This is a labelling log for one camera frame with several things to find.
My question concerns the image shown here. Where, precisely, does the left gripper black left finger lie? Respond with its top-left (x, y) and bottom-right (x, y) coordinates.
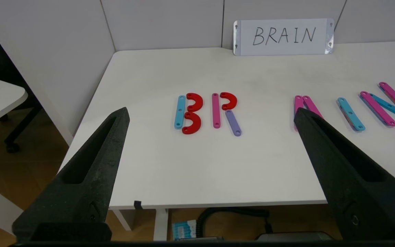
top-left (12, 107), bottom-right (130, 240)

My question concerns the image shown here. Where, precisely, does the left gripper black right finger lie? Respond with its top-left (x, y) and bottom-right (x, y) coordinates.
top-left (294, 107), bottom-right (395, 239)

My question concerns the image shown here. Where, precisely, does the short purple bar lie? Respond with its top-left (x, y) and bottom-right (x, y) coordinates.
top-left (225, 110), bottom-right (242, 137)

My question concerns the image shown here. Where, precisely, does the small red curved piece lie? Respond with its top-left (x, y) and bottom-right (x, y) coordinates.
top-left (220, 92), bottom-right (238, 111)

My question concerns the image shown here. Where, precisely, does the white BRAIN sign card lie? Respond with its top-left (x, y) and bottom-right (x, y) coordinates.
top-left (233, 18), bottom-right (335, 56)

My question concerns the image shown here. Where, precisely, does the white table leg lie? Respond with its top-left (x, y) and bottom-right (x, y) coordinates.
top-left (111, 208), bottom-right (169, 241)

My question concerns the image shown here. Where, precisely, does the long blue flat bar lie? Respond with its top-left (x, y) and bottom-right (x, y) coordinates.
top-left (174, 95), bottom-right (187, 130)
top-left (337, 97), bottom-right (366, 132)

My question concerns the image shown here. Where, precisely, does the black leg with caster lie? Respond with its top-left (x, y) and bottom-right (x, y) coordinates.
top-left (4, 106), bottom-right (43, 154)

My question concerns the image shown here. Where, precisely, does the blue and white box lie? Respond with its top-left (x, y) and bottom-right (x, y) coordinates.
top-left (172, 220), bottom-right (198, 240)

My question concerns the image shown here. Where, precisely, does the large red curved piece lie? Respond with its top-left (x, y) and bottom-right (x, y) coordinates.
top-left (186, 93), bottom-right (204, 112)
top-left (182, 111), bottom-right (202, 134)

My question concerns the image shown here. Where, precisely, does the black corrugated hose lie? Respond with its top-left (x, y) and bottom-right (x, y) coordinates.
top-left (197, 207), bottom-right (274, 238)

